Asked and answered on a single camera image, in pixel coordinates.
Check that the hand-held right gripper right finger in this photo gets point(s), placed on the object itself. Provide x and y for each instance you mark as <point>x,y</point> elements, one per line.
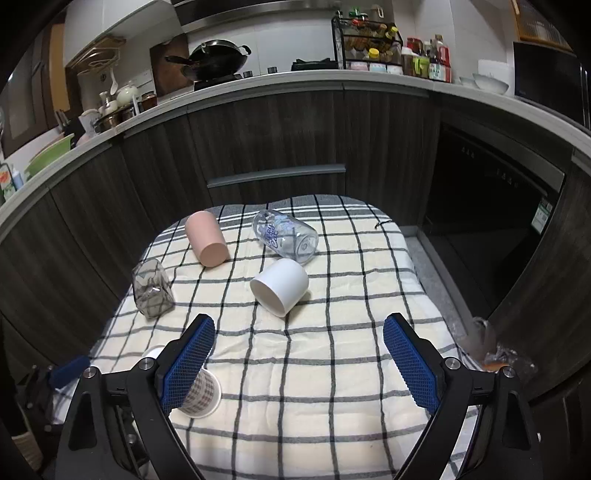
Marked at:
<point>411,364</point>

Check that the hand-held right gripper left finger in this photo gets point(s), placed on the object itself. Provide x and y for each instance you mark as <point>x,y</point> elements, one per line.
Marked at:
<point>189,364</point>

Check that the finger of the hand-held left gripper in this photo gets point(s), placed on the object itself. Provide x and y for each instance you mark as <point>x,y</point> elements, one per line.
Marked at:
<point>69,370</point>

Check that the checkered paper cup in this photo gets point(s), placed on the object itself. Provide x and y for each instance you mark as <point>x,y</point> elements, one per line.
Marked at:
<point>206,392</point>

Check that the grey tinted glass cup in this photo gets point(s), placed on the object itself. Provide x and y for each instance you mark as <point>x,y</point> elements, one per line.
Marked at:
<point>152,290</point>

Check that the white cup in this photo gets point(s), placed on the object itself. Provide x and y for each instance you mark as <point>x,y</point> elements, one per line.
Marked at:
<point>281,284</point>

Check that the pink cup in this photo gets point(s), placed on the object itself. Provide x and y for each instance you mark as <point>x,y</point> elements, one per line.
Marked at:
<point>205,240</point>

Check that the clear printed glass cup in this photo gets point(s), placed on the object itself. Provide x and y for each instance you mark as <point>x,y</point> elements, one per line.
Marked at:
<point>286,237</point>

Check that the checked white cloth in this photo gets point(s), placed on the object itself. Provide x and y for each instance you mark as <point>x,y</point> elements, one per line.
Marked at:
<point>323,369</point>

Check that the clear plastic bag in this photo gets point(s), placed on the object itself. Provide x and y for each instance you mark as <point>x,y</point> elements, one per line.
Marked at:
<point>501,350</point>

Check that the black thread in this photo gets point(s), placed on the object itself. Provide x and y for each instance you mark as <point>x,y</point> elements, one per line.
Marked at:
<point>382,225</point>

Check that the built-in black dishwasher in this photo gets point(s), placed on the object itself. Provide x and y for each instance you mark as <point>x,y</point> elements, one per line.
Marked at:
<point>489,212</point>

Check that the dark wood base cabinet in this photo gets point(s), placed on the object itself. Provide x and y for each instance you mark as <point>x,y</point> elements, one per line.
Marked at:
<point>152,161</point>

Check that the green basin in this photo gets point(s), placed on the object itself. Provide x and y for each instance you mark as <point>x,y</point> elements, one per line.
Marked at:
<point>48,157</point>

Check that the steel pot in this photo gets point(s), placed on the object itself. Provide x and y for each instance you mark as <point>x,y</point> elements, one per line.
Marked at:
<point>108,121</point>

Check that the brown jar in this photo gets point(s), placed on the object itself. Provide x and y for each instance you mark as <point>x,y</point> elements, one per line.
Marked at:
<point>148,101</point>

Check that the white teapot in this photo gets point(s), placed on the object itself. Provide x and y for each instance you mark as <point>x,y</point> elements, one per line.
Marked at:
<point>125,94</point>

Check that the black stove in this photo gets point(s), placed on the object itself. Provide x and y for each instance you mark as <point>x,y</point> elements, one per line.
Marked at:
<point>217,83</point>

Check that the brown cutting board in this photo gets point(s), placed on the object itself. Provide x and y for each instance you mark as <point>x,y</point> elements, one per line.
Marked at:
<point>161,76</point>

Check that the white bowl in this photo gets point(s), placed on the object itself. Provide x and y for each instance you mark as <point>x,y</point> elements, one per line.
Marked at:
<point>491,84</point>

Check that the group of sauce bottles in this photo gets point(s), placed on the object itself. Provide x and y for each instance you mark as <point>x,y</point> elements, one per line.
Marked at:
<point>427,62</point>

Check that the black wok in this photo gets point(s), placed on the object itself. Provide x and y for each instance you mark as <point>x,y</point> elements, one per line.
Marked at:
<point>217,57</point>

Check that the white pot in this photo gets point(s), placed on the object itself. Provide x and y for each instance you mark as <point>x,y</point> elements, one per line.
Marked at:
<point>496,67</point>

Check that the black microwave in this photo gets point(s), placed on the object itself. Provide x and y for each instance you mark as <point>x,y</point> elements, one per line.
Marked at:
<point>549,83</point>

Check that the black tray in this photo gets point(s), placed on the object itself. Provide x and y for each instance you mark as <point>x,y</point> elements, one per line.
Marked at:
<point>314,64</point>

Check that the hanging dish rack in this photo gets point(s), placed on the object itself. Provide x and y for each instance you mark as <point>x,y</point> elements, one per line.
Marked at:
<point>99,53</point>

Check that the black spice rack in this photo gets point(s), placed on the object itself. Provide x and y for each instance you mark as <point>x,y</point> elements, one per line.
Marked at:
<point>367,44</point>

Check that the range hood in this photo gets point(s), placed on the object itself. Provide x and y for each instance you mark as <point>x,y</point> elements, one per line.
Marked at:
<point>258,11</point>

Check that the wood-framed glass cabinet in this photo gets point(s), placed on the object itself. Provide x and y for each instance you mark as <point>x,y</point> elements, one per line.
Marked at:
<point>540,25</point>

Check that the dark wall cabinet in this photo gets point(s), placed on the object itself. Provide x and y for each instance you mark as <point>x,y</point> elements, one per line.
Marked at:
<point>27,101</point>

